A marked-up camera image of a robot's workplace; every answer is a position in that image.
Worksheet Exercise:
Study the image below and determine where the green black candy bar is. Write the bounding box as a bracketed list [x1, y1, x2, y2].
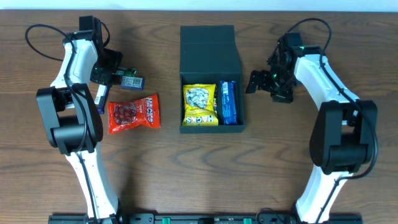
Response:
[114, 67, 137, 77]

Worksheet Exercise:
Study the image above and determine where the small blue candy bar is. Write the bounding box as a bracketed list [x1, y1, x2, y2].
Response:
[119, 76, 144, 90]

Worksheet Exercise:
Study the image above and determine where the blue Oreo cookie pack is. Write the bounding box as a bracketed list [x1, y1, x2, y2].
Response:
[220, 81, 238, 125]

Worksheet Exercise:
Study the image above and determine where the purple chocolate bar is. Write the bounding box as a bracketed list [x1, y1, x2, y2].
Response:
[94, 85, 109, 114]

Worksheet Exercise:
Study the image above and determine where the black cardboard gift box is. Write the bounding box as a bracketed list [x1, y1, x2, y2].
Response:
[179, 25, 246, 134]

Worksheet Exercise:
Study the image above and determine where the red Hacks candy bag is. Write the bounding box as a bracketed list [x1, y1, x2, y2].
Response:
[108, 94, 160, 134]

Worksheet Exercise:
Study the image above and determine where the yellow Hacks candy bag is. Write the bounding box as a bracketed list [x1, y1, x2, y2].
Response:
[182, 84, 219, 126]

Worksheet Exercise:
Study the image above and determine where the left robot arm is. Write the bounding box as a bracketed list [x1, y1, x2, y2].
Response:
[36, 16, 129, 223]

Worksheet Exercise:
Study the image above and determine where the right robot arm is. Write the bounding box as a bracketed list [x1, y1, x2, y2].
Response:
[246, 32, 377, 223]

